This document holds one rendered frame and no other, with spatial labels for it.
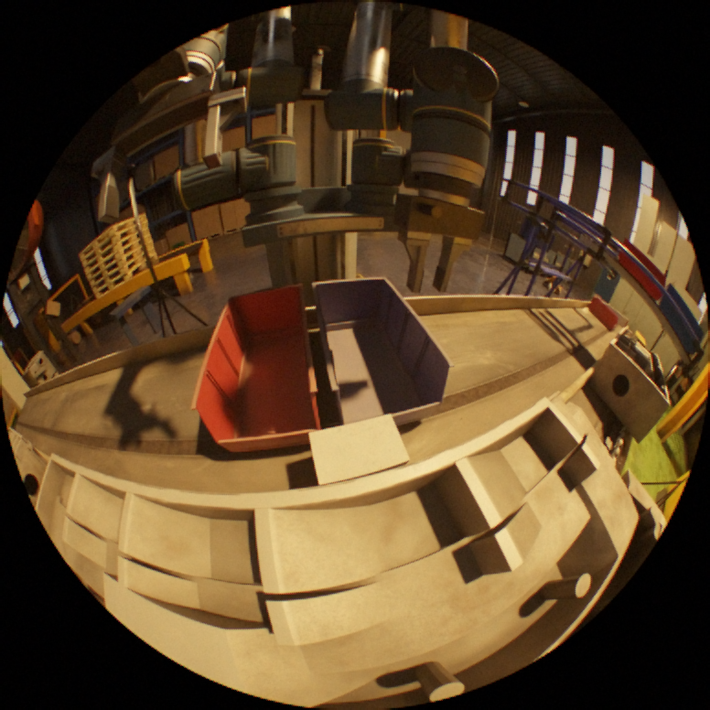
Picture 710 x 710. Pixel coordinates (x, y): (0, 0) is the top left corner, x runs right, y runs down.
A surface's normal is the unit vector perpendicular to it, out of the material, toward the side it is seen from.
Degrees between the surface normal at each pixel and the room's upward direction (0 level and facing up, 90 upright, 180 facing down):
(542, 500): 10
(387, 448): 0
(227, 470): 0
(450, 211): 90
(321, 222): 90
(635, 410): 90
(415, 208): 90
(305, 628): 31
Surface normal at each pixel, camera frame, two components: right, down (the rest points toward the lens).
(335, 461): 0.03, -0.70
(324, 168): 0.36, 0.67
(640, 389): -0.97, 0.15
